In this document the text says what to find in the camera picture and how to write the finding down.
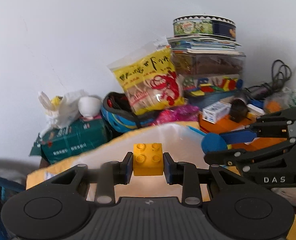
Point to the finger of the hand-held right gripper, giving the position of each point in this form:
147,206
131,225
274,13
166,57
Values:
223,156
238,136

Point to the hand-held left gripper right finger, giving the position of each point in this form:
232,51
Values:
166,167

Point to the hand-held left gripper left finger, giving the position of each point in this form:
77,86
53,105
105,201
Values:
130,167

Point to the blue round disc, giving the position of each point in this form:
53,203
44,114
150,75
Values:
213,143

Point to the small yellow building brick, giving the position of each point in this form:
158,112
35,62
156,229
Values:
148,165

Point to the white translucent plastic bin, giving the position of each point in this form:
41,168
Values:
148,135

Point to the orange box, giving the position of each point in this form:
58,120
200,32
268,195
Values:
220,126

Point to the small black object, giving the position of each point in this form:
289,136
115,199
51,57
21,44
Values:
238,110

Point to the small white blue carton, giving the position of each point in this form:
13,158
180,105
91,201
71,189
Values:
215,111

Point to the plastic bag with orange ball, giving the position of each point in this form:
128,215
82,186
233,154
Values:
271,105

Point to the light blue plastic piece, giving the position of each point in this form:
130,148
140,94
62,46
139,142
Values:
194,130

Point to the pink tinsel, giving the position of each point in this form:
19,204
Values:
173,115

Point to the green tissue pack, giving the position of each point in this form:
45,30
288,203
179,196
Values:
73,140

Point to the white egg-shaped toy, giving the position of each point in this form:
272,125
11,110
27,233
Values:
88,106

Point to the clear plastic box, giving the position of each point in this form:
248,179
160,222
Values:
208,65

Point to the white plush toy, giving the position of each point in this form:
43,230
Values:
65,110

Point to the yellow snack bag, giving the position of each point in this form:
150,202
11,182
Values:
148,80

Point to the stack of picture books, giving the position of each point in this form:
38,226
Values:
205,45

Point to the round printed cookie tin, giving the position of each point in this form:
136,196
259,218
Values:
203,27

